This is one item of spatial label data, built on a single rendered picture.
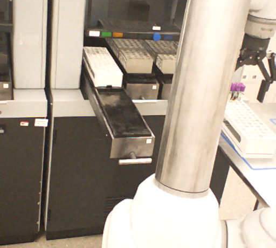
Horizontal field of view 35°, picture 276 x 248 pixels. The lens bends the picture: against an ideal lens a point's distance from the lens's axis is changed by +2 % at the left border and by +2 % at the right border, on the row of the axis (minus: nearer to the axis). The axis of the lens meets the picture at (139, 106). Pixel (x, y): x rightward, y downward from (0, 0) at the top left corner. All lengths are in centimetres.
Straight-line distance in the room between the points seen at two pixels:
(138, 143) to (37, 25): 59
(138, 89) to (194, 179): 96
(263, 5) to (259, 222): 66
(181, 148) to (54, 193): 117
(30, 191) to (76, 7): 76
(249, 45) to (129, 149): 47
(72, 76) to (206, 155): 102
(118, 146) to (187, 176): 56
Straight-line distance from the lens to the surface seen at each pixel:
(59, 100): 162
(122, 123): 136
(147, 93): 169
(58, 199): 187
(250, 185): 117
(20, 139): 168
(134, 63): 170
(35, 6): 158
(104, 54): 175
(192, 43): 70
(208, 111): 71
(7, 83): 158
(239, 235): 82
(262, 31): 129
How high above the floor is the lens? 144
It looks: 26 degrees down
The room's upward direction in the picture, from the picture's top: 9 degrees clockwise
